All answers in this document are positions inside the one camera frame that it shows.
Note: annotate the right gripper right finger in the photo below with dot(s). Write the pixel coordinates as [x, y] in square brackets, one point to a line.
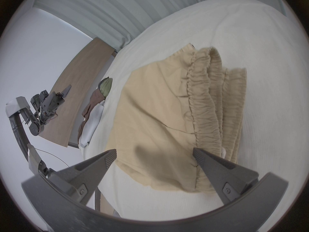
[222, 175]

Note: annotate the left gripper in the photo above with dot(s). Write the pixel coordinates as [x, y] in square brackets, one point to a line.
[53, 101]

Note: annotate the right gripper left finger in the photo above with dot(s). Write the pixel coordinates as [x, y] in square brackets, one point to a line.
[91, 173]

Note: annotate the tan shorts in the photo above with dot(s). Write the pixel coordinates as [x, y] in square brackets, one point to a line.
[157, 117]

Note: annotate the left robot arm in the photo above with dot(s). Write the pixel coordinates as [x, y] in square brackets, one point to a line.
[15, 127]

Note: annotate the bed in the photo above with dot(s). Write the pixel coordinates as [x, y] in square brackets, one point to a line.
[265, 81]

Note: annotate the brown garment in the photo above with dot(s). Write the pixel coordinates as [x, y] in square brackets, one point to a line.
[94, 103]

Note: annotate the white garment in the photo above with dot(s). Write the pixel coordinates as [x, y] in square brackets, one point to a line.
[93, 122]

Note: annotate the green garment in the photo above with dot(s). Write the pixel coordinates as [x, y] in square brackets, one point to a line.
[106, 87]

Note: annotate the pale green curtain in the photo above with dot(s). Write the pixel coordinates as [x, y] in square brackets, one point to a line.
[120, 8]

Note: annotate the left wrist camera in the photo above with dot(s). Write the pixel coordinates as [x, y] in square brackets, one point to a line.
[43, 94]

